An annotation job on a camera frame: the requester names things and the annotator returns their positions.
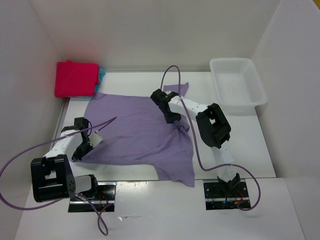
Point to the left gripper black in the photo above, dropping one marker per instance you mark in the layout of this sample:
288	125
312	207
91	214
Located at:
78	156

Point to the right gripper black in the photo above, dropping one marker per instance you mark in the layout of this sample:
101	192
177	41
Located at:
170	119

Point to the lavender t shirt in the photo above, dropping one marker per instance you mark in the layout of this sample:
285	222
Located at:
139	135

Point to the cyan t shirt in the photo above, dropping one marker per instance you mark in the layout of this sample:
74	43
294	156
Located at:
101	75

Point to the magenta t shirt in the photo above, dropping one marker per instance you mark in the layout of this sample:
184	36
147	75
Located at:
76	79

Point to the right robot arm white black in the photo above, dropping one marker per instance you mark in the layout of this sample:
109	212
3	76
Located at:
214	130

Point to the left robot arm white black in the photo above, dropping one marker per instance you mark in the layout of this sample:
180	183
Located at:
52	176

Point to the white plastic basket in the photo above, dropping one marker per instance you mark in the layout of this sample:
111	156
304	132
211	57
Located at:
238	86

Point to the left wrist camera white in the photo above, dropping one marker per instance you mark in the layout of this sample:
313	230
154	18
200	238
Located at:
95	139

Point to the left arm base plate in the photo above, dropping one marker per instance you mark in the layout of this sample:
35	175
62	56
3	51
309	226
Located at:
102	200

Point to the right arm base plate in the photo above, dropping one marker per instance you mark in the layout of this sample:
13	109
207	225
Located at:
215	199

